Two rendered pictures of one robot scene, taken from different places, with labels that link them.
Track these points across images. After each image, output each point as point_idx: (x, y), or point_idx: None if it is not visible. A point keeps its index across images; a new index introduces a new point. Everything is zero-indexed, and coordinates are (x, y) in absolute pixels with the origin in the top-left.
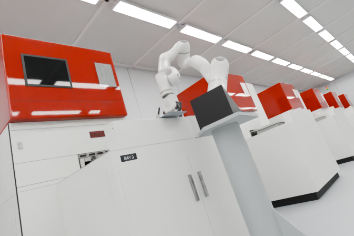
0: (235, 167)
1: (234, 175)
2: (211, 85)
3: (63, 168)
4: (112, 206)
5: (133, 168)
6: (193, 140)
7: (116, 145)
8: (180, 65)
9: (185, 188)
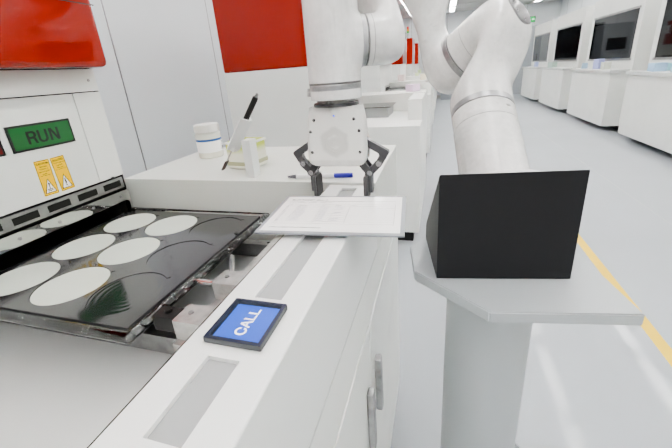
0: (499, 388)
1: (486, 400)
2: (494, 116)
3: None
4: None
5: None
6: (375, 264)
7: None
8: None
9: (362, 444)
